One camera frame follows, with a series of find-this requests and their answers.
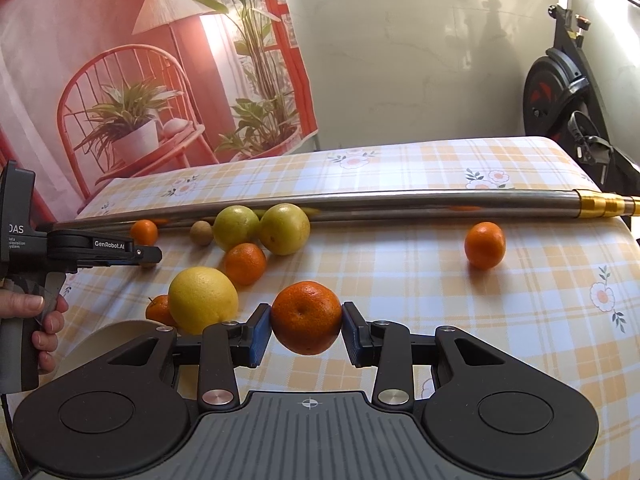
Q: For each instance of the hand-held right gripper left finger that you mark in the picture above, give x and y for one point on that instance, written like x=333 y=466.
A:
x=260 y=334

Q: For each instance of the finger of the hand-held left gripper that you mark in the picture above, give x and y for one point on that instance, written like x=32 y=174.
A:
x=120 y=250

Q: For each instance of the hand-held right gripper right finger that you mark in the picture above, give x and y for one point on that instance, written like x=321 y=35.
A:
x=350 y=334

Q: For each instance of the small mandarin orange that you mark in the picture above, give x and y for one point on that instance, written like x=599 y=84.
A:
x=144 y=230
x=159 y=312

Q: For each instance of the large mandarin orange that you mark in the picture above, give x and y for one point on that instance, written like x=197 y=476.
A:
x=306 y=317

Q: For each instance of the large yellow citrus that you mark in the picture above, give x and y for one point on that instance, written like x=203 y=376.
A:
x=202 y=297

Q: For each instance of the brown round fruit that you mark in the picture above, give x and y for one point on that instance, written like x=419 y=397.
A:
x=201 y=234

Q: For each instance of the beige bowl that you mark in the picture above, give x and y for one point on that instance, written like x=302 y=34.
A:
x=110 y=340

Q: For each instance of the person's left hand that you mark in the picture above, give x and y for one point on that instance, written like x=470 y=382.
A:
x=20 y=304

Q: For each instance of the plaid floral tablecloth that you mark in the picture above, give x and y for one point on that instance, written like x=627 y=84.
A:
x=400 y=285

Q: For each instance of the yellow-green round fruit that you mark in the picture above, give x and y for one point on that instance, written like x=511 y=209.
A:
x=235 y=227
x=284 y=229

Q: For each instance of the steel pole with gold end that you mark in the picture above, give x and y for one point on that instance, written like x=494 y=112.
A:
x=400 y=200

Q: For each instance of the printed backdrop cloth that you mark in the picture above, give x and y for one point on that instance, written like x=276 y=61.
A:
x=100 y=35

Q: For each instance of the black exercise bike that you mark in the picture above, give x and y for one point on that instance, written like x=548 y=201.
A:
x=550 y=90

